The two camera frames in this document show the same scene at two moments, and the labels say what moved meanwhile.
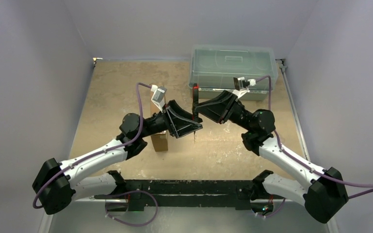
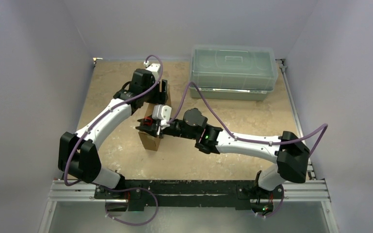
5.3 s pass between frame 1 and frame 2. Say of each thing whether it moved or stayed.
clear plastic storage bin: stayed
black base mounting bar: stayed
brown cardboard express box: moved
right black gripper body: moved
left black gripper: moved
